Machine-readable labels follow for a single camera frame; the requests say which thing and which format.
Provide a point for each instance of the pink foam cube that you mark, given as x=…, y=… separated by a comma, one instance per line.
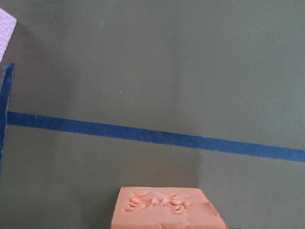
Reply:
x=7, y=25

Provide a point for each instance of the orange foam cube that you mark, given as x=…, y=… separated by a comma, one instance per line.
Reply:
x=164, y=208

